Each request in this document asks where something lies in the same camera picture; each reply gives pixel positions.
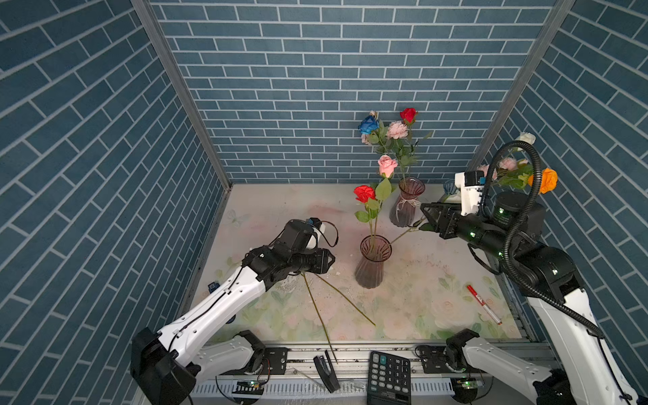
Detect pink glass vase with twine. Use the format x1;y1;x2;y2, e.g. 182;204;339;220
390;177;425;228

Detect dark smoky glass vase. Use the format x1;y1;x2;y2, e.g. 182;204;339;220
354;236;393;290

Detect pink rose single stem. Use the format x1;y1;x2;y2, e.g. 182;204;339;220
372;155;398;246

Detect large pink rose spray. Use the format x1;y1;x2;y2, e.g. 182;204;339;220
359;115;431;179

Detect small red rose stem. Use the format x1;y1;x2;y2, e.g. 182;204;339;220
400;108;418;126

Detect orange rose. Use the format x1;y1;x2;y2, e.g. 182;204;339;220
520;167;559;194

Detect white rose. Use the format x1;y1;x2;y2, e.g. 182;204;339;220
389;218;436;246
516;132;537;145

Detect blue rose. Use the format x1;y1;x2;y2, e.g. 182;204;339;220
358;115;380;135

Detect purple blue ribbed glass vase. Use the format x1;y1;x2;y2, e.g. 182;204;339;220
443;179;458;197

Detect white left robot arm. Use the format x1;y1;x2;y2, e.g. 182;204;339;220
130;218;335;404

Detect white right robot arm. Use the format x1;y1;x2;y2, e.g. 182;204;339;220
421;192;647;404

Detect bunch of roses on table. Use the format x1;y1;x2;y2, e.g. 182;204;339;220
301;273;377;363

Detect blue stapler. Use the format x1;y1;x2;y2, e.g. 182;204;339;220
208;281;236;324

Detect red white marker pen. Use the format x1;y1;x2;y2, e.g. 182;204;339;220
467;285;502;325

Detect black stapler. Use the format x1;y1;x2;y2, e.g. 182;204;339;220
313;350;340;393

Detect black calculator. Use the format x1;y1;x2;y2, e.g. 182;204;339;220
366;351;412;405

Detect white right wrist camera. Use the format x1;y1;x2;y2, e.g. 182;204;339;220
455;170;486;216

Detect aluminium front rail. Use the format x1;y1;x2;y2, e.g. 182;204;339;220
187;337;462;383

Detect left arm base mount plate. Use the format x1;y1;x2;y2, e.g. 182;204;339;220
262;347;289;376

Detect black corrugated cable conduit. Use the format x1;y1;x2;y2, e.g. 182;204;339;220
478;140;606;339

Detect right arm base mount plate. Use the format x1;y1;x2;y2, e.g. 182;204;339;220
414;345;451;374

